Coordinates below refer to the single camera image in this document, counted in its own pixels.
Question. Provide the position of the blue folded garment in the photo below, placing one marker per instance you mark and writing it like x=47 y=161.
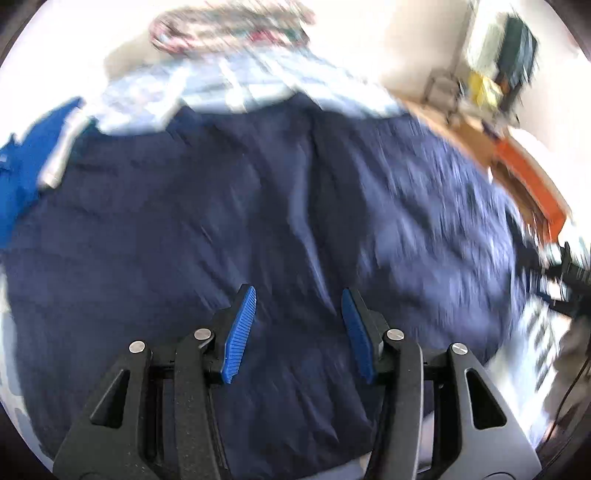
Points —
x=22 y=162

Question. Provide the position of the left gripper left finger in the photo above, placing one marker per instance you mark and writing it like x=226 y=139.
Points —
x=151 y=416

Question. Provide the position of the blue checked bed sheet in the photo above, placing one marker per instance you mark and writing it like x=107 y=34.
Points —
x=146 y=98

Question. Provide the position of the navy puffer jacket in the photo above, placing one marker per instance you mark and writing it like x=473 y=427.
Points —
x=148 y=235

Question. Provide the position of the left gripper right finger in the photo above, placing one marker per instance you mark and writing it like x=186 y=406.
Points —
x=442 y=416

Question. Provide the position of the floral folded quilt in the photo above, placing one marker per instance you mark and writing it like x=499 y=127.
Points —
x=224 y=26

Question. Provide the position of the orange box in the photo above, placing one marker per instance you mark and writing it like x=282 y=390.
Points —
x=542 y=207

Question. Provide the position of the yellow box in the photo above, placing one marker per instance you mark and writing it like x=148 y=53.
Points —
x=483 y=91

